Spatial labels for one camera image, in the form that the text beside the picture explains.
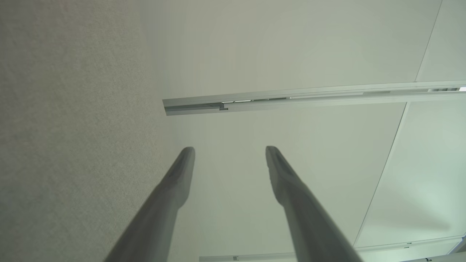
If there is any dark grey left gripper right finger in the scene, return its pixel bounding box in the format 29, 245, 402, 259
265, 146, 364, 262

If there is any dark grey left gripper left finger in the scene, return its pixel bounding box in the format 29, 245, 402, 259
104, 147, 196, 262

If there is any aluminium frame post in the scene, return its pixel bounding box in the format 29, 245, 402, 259
162, 80, 466, 116

